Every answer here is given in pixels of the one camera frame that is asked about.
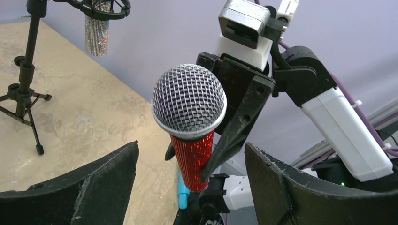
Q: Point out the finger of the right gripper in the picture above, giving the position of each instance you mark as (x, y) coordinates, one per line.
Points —
(170, 152)

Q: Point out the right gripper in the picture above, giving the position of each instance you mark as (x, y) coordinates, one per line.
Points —
(236, 80)

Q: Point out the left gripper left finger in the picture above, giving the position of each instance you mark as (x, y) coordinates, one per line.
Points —
(97, 193)

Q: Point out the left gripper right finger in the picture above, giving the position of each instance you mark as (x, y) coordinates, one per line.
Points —
(285, 195)

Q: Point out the blue microphone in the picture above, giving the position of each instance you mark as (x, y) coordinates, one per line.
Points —
(182, 192)

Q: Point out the red microphone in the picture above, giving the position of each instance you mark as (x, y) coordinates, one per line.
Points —
(189, 103)

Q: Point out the black tripod shock-mount stand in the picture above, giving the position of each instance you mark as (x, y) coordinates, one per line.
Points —
(20, 92)

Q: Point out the glitter microphone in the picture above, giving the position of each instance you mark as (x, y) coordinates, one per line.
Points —
(96, 31)

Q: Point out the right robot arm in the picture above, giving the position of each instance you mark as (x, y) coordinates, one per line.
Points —
(300, 74)

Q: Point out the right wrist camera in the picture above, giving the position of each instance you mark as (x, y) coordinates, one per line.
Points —
(250, 31)

